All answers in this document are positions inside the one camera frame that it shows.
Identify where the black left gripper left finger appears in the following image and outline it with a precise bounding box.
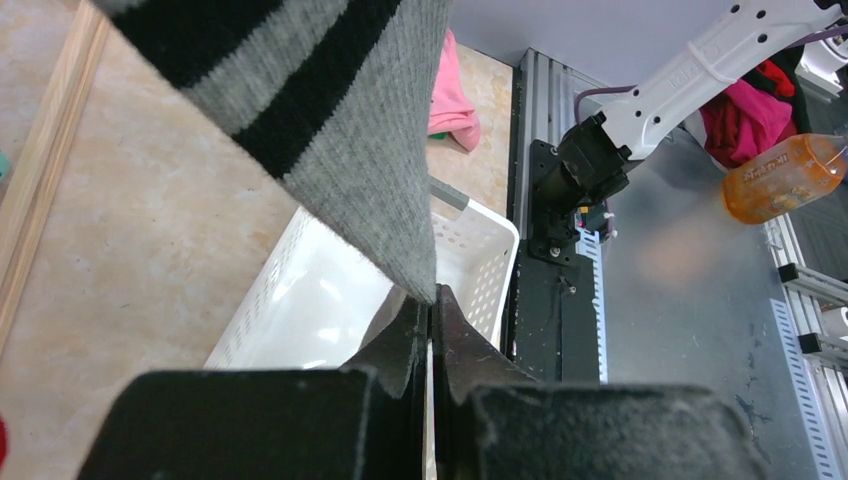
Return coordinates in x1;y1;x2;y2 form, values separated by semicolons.
78;299;429;479

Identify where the red sock with cat face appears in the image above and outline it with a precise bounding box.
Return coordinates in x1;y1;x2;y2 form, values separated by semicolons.
0;418;9;468

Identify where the grey sock with black stripes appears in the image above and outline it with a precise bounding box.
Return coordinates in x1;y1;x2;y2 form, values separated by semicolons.
98;1;451;304

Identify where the aluminium rail frame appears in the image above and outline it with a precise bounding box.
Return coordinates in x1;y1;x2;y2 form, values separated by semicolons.
507;48;605;240

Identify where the red and pink clothes pile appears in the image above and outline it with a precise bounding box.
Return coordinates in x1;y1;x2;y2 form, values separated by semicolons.
683;47;811;170

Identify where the pink cloth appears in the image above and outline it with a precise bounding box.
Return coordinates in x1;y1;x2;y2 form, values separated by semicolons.
427;29;481;152

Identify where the orange plastic bottle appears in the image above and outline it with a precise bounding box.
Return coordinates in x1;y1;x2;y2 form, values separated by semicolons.
721;133;847;225

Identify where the wooden drying rack frame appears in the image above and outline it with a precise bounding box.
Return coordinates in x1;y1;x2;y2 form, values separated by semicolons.
1;1;112;343

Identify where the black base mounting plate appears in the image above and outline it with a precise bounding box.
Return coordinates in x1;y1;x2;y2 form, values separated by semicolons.
502;140;600;385

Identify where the white slotted cable duct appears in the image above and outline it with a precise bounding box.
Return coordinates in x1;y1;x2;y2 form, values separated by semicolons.
576;228;608;384

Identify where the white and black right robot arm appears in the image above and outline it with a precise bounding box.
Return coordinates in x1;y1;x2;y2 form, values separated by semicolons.
528;1;847;265

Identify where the white perforated plastic basket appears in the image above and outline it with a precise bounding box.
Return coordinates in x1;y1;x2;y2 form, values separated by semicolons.
204;179;519;369

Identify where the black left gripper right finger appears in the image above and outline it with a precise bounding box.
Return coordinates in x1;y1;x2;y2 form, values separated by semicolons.
431;285;768;479

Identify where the teal patterned sock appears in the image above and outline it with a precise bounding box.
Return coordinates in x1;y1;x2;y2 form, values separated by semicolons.
0;152;11;181

